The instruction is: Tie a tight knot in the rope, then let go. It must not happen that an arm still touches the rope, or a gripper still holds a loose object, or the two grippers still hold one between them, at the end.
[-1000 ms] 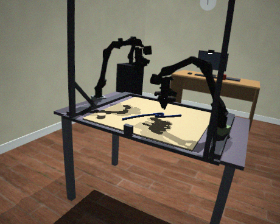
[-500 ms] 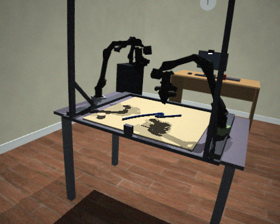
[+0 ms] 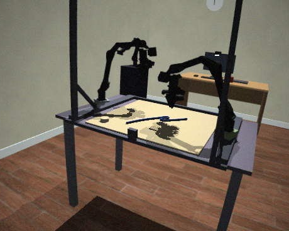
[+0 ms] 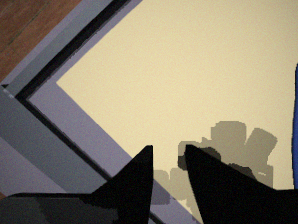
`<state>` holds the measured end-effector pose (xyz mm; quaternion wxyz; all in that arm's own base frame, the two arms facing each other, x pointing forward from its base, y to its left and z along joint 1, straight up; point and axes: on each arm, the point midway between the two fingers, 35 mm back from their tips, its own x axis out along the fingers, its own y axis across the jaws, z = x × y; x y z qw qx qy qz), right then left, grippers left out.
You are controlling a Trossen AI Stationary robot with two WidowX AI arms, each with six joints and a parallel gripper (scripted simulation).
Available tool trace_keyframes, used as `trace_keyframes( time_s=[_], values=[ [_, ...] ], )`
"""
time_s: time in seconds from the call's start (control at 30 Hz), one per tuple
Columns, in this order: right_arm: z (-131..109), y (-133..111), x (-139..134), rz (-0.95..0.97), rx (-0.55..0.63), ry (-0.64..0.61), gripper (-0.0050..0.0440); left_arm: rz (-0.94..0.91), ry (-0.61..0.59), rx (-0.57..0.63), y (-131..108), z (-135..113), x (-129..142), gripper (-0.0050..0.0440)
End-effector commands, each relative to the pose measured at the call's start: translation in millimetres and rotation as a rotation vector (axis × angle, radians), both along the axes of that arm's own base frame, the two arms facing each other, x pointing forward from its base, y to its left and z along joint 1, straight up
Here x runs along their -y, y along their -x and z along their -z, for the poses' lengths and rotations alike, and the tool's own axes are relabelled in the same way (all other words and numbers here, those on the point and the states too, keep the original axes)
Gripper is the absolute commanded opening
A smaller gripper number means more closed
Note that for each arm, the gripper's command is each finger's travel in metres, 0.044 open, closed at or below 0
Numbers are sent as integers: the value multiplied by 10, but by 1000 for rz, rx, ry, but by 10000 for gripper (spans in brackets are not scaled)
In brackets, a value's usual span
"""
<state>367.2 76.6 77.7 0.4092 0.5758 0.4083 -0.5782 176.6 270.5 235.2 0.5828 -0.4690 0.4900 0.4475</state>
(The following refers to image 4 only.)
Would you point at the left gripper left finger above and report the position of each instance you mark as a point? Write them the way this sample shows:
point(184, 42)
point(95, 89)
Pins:
point(124, 199)

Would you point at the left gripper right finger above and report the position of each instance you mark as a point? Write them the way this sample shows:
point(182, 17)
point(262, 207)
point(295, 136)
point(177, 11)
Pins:
point(227, 196)

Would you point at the blue rope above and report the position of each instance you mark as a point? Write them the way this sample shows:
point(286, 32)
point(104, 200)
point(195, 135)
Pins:
point(295, 134)

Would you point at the cream work mat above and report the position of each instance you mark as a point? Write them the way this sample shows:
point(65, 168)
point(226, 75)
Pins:
point(218, 74)

